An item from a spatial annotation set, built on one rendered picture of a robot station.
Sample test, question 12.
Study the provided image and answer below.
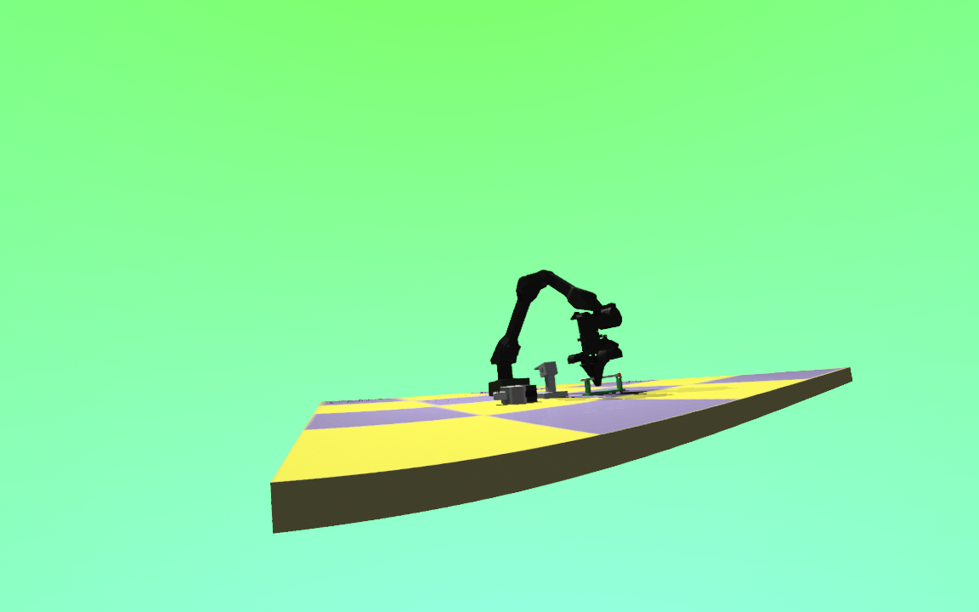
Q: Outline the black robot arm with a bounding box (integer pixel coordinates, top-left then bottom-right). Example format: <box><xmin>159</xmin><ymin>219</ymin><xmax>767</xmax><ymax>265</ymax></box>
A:
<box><xmin>490</xmin><ymin>269</ymin><xmax>622</xmax><ymax>380</ymax></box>

